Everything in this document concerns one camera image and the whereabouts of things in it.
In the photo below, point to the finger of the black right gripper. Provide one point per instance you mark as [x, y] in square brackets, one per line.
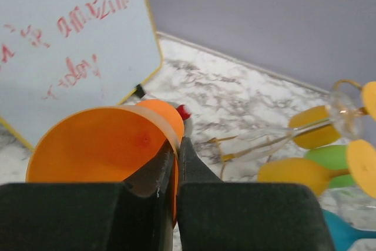
[217, 215]

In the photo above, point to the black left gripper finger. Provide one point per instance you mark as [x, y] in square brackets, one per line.
[135, 214]

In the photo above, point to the yellow goblet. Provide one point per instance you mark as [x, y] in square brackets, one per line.
[338, 118]
[360, 158]

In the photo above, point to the blue goblet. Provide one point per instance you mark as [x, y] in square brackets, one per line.
[343, 234]

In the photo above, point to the whiteboard with red writing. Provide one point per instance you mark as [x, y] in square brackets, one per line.
[59, 57]

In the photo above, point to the grey holder with marker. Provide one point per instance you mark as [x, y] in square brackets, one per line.
[186, 115]

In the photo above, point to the orange cup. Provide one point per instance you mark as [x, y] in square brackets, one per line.
[105, 144]

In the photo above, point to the clear wine glass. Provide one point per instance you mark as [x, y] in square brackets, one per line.
[293, 133]

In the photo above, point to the green goblet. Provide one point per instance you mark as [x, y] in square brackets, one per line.
[332, 157]

